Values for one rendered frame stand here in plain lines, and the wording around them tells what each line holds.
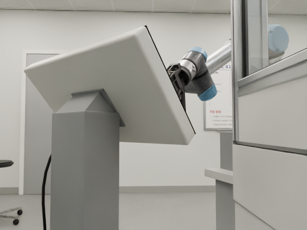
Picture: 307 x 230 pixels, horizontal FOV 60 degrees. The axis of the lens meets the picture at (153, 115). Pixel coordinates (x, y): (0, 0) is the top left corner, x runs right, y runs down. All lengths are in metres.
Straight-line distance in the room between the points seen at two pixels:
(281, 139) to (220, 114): 3.77
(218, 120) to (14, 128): 3.10
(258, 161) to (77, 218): 0.45
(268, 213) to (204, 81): 0.56
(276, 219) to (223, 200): 0.92
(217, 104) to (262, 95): 3.70
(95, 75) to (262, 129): 0.42
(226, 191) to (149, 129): 0.78
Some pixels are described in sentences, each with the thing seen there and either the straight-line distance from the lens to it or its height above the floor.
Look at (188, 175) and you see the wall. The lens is 4.22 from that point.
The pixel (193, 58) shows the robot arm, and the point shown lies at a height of 1.22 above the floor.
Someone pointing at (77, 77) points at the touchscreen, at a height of 1.12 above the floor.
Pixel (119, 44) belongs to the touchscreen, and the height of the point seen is 1.16.
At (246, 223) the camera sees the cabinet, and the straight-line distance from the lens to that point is 0.66.
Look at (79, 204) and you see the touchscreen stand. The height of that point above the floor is 0.79.
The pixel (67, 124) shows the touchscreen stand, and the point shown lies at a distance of 0.74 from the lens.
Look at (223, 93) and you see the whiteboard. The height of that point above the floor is 1.51.
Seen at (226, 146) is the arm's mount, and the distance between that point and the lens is 1.44.
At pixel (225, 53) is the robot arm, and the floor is 1.30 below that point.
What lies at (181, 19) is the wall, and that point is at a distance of 4.48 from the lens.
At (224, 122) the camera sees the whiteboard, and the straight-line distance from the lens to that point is 4.27.
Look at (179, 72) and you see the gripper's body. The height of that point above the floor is 1.16.
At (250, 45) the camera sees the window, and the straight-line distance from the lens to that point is 0.66.
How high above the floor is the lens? 0.98
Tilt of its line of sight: 3 degrees up
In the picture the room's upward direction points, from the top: straight up
